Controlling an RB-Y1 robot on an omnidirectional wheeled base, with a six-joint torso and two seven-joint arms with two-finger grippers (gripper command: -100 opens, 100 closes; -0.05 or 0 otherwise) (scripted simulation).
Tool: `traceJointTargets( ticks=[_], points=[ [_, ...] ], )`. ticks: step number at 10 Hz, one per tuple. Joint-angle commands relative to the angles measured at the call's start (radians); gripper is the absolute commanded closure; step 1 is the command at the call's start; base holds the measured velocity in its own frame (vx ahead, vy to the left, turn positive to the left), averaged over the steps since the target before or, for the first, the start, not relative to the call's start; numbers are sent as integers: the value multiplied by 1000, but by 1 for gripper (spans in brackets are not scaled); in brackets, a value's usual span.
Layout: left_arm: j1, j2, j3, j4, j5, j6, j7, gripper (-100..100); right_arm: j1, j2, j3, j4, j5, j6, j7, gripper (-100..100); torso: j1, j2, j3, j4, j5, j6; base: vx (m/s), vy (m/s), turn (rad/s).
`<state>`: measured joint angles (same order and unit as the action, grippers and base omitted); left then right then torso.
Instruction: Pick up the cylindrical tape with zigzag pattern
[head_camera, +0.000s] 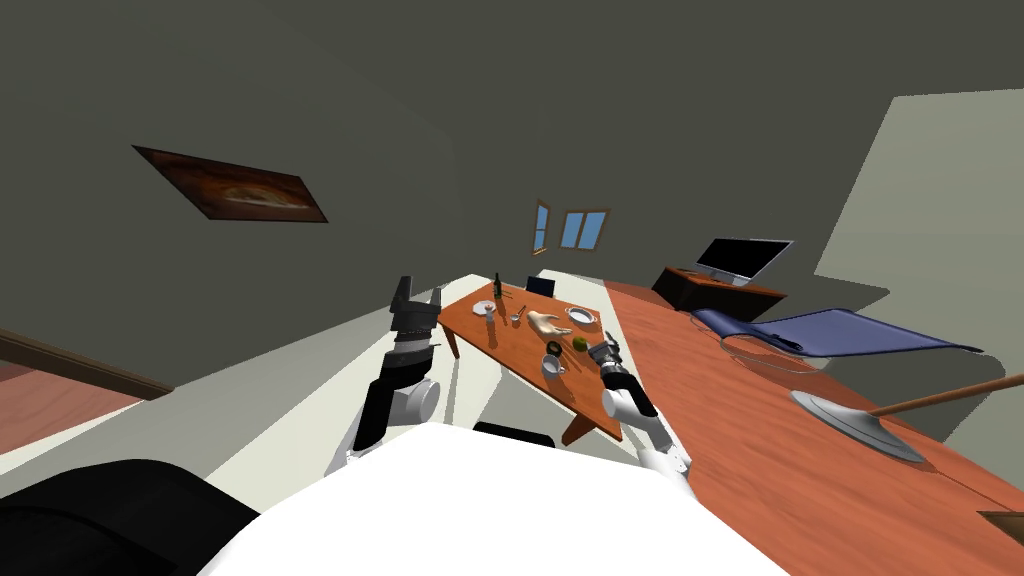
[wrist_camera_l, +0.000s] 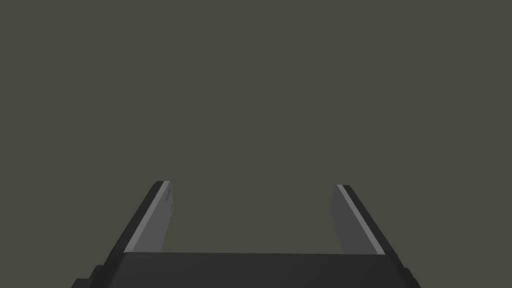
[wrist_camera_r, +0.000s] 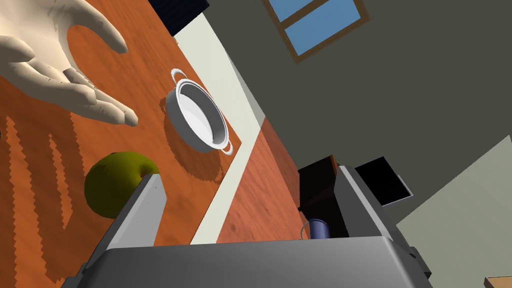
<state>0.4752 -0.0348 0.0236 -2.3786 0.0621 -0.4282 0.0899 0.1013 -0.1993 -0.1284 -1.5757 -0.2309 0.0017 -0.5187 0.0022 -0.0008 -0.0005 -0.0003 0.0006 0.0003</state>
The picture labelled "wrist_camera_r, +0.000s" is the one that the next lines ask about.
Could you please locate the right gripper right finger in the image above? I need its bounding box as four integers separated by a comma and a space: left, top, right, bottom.
333, 165, 410, 250

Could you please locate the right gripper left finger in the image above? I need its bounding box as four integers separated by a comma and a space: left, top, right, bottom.
81, 173, 168, 268

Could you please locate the green apple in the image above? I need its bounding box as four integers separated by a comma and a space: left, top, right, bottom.
83, 151, 161, 220

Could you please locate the blue mug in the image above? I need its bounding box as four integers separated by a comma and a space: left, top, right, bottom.
300, 218, 331, 240

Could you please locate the black cabinet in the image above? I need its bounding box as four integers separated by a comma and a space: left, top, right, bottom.
297, 154, 350, 240

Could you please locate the wooden framed window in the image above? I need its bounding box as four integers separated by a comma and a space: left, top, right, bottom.
261, 0, 370, 64

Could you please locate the cream hand sculpture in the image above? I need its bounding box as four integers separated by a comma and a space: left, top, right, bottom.
0, 0, 140, 127

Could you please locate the dark blue box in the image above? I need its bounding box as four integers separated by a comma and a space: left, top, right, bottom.
147, 0, 211, 38

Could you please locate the black wall screen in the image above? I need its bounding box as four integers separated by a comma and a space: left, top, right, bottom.
354, 156, 414, 207

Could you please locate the white two-handled pan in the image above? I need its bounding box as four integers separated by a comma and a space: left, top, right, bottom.
165, 67, 234, 157

